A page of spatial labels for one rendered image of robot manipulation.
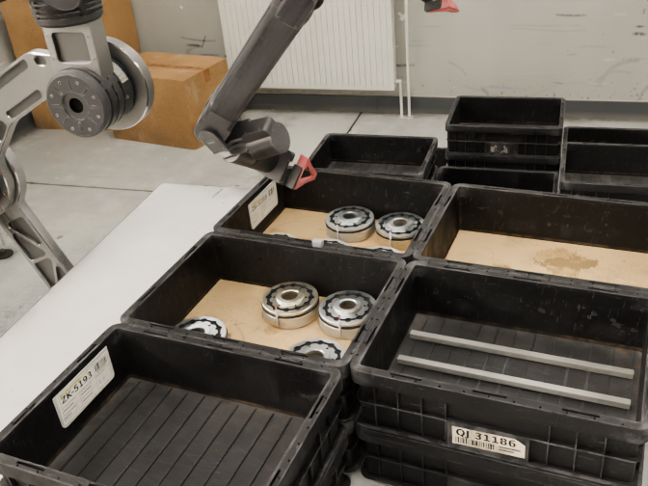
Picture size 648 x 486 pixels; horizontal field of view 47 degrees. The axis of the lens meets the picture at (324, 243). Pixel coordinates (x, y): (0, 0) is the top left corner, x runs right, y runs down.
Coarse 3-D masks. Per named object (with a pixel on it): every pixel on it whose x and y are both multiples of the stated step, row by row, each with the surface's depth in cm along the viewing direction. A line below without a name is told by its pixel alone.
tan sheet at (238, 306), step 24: (216, 288) 144; (240, 288) 143; (264, 288) 143; (192, 312) 138; (216, 312) 137; (240, 312) 137; (240, 336) 131; (264, 336) 130; (288, 336) 129; (312, 336) 129
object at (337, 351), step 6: (300, 342) 122; (306, 342) 122; (312, 342) 122; (318, 342) 122; (324, 342) 122; (330, 342) 122; (336, 342) 122; (294, 348) 121; (300, 348) 122; (330, 348) 120; (336, 348) 121; (342, 348) 120; (330, 354) 119; (336, 354) 119; (342, 354) 119
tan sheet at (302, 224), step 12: (288, 216) 166; (300, 216) 166; (312, 216) 166; (324, 216) 165; (276, 228) 162; (288, 228) 162; (300, 228) 162; (312, 228) 161; (324, 228) 161; (372, 240) 154
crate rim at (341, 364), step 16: (208, 240) 141; (240, 240) 140; (256, 240) 139; (272, 240) 138; (352, 256) 131; (368, 256) 130; (384, 256) 130; (400, 272) 125; (384, 288) 122; (144, 304) 125; (128, 320) 120; (368, 320) 115; (192, 336) 115; (208, 336) 115; (272, 352) 110; (288, 352) 110; (352, 352) 108
